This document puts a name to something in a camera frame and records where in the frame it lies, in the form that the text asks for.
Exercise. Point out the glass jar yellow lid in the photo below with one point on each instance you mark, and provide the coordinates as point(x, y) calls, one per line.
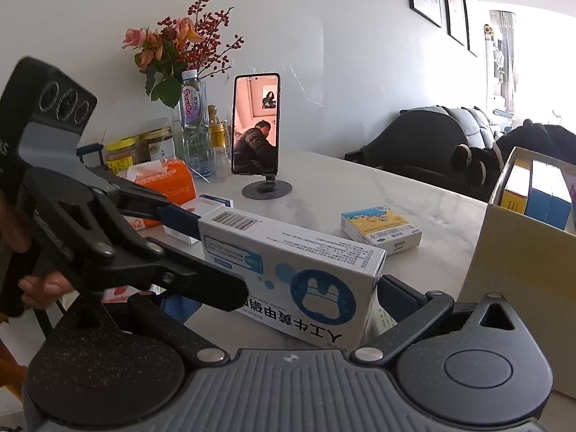
point(121, 155)

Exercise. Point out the glass jar gold lid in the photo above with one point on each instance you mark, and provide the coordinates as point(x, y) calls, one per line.
point(159, 144)

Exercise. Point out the person left hand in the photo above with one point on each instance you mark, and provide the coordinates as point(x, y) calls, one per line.
point(38, 292)

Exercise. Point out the orange red flower bouquet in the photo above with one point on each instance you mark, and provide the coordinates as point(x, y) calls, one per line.
point(193, 42)

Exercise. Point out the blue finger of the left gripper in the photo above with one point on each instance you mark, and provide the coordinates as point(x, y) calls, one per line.
point(180, 220)

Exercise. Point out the orange tissue pack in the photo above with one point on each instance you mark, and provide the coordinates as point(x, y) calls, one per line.
point(171, 177)

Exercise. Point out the small white red medicine box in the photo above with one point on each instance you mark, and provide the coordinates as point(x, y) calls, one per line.
point(201, 206)

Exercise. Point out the clear water bottle vase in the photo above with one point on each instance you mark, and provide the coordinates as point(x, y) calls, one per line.
point(199, 153)

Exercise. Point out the black fluffy coat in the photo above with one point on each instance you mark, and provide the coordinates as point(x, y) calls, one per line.
point(481, 167)

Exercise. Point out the white blue rabbit medicine box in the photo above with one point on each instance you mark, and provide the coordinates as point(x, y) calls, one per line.
point(313, 286)

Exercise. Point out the large tan cardboard box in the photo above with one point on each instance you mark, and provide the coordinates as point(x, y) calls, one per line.
point(533, 264)

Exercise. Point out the large blue medicine box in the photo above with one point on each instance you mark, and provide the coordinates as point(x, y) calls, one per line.
point(549, 200)

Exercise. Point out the smartphone on stand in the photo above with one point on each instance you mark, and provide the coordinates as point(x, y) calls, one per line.
point(255, 134)

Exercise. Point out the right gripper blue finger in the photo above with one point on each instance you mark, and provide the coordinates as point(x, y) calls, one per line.
point(397, 298)

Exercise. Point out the black dining chair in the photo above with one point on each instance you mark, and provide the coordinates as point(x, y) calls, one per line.
point(418, 144)

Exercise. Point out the framed picture middle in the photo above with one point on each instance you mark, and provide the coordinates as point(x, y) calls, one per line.
point(456, 20)

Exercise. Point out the framed picture right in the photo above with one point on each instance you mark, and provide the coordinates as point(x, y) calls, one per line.
point(471, 35)

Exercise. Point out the yellow orange medicine box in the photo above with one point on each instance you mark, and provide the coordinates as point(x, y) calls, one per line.
point(515, 194)

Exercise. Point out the yellow cartoon medicine box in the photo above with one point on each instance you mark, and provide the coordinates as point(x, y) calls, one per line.
point(381, 227)

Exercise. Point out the grey sofa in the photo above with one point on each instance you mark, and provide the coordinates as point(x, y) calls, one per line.
point(476, 125)

